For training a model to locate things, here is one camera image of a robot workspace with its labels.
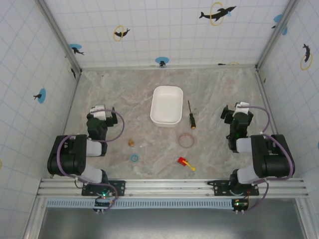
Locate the black and orange screwdriver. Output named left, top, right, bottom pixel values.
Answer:
left=187, top=100, right=196, bottom=129

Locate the white plastic bin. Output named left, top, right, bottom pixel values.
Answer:
left=150, top=85, right=184, bottom=128

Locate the red and yellow toy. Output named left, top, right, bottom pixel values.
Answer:
left=177, top=156, right=196, bottom=172

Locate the purple left wrist cable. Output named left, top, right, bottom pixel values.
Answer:
left=98, top=109, right=125, bottom=143

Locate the purple wrist cable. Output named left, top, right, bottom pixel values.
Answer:
left=245, top=105, right=273, bottom=135
left=98, top=109, right=125, bottom=143

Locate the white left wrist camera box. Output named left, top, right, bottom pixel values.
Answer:
left=90, top=105, right=108, bottom=120

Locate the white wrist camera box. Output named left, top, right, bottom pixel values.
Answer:
left=90, top=105, right=108, bottom=120
left=234, top=101, right=250, bottom=115

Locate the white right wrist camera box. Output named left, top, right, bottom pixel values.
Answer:
left=234, top=101, right=250, bottom=115

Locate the purple right wrist cable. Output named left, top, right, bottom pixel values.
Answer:
left=245, top=105, right=273, bottom=135

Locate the aluminium frame side bar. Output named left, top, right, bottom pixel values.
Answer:
left=61, top=71, right=83, bottom=137
left=254, top=68, right=279, bottom=135

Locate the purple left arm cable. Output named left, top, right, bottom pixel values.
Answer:
left=56, top=134, right=119, bottom=211

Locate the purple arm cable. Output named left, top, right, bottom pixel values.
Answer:
left=243, top=133, right=295, bottom=212
left=56, top=134, right=119, bottom=211

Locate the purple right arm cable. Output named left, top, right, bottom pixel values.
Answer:
left=243, top=133, right=295, bottom=212

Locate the aluminium frame crossbar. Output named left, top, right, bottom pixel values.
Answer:
left=80, top=63, right=259, bottom=72

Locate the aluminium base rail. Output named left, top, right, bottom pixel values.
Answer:
left=36, top=177, right=310, bottom=199

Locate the aluminium frame post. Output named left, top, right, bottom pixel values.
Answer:
left=255, top=0, right=301, bottom=69
left=36, top=0, right=83, bottom=73

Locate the white slotted cable duct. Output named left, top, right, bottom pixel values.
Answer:
left=45, top=198, right=236, bottom=209

